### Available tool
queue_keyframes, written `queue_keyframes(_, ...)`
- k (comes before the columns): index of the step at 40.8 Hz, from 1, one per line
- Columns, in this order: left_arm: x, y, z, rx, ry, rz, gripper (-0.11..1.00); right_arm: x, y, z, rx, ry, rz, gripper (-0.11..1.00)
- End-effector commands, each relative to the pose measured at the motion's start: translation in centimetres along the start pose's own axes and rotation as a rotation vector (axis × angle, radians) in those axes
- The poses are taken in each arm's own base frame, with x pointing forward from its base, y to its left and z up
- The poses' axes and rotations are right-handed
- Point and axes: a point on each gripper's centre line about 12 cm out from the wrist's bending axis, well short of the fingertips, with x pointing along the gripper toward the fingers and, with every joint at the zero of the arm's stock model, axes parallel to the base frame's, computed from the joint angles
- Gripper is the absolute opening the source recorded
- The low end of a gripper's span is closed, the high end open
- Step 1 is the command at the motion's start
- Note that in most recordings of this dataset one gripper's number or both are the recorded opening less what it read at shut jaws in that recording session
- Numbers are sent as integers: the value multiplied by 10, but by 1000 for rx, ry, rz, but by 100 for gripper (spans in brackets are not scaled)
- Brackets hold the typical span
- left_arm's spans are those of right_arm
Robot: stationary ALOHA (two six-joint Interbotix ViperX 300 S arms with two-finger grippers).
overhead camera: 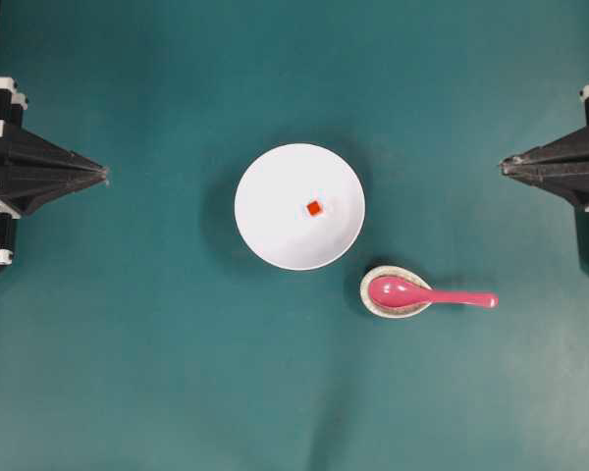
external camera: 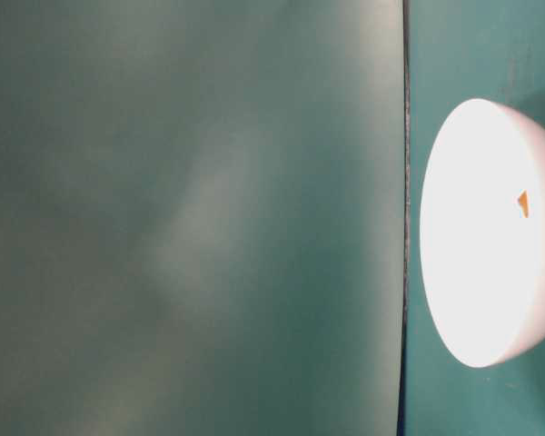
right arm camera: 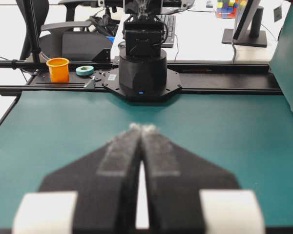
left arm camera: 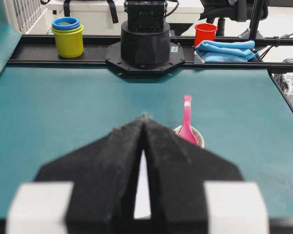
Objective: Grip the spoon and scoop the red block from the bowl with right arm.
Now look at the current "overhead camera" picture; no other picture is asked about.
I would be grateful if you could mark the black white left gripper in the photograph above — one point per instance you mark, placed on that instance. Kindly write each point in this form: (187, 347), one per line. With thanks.
(23, 194)

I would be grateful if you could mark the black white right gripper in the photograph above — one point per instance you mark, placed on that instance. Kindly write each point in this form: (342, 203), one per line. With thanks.
(569, 184)

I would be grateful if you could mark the pink plastic spoon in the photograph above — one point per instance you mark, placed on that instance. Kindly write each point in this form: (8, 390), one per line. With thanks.
(396, 292)

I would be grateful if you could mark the small red block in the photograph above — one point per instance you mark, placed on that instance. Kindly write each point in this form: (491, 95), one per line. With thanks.
(314, 208)

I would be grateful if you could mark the speckled ceramic spoon rest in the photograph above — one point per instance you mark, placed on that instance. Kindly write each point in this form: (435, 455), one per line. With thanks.
(391, 312)

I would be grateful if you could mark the white ceramic bowl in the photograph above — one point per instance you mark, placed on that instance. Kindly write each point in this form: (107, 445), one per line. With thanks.
(270, 206)

